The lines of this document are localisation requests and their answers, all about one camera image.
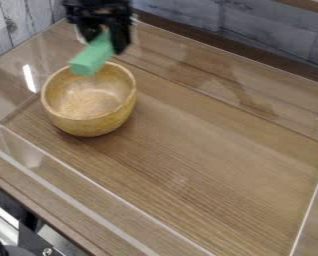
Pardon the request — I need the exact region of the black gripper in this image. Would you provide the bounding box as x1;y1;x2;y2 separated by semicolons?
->
62;0;132;54

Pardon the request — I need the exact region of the green rectangular block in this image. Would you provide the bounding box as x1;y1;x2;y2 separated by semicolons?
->
68;32;115;76

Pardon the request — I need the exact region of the wooden bowl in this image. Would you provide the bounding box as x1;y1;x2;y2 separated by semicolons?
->
40;62;138;137

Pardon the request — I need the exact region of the black metal bracket with bolt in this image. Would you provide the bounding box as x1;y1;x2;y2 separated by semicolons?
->
18;224;55;256

